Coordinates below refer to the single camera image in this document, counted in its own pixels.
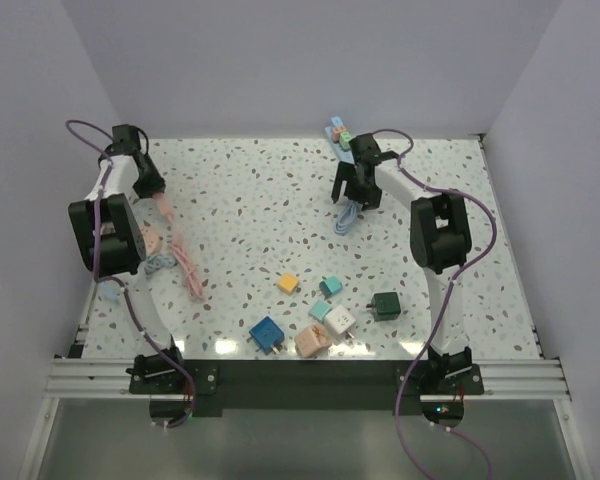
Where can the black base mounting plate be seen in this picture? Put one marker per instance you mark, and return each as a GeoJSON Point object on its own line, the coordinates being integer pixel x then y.
{"type": "Point", "coordinates": [208, 388]}

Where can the white cube plug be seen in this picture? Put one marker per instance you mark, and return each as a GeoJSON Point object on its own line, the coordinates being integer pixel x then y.
{"type": "Point", "coordinates": [339, 323]}

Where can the dark green cube plug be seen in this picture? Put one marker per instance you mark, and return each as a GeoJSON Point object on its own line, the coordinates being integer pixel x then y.
{"type": "Point", "coordinates": [384, 306]}

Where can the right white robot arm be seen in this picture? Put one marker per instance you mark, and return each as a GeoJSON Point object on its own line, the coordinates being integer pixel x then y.
{"type": "Point", "coordinates": [439, 240]}

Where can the pink patterned cube plug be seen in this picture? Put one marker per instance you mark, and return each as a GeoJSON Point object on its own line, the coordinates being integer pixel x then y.
{"type": "Point", "coordinates": [312, 340]}

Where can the pink power strip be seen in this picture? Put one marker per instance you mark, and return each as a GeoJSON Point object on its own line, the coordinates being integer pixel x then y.
{"type": "Point", "coordinates": [166, 210]}

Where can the teal cube plug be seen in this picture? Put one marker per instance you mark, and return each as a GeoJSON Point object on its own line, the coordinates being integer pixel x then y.
{"type": "Point", "coordinates": [330, 286]}

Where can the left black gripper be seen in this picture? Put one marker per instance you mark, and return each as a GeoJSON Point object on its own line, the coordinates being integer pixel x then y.
{"type": "Point", "coordinates": [157, 181]}

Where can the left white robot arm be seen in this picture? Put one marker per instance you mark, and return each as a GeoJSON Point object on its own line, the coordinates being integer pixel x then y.
{"type": "Point", "coordinates": [113, 248]}

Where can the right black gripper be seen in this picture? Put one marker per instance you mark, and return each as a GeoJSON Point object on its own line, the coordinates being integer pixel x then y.
{"type": "Point", "coordinates": [369, 199]}

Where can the yellow cube plug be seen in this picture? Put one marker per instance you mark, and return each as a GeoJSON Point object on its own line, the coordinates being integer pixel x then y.
{"type": "Point", "coordinates": [288, 283]}

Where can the blue round socket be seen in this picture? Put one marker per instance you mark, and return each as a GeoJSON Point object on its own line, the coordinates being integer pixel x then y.
{"type": "Point", "coordinates": [109, 291]}

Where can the orange cube plug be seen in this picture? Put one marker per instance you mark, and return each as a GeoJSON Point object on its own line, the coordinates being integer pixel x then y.
{"type": "Point", "coordinates": [336, 132]}

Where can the blue power strip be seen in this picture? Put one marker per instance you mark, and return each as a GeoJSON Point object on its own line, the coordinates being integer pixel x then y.
{"type": "Point", "coordinates": [341, 156]}

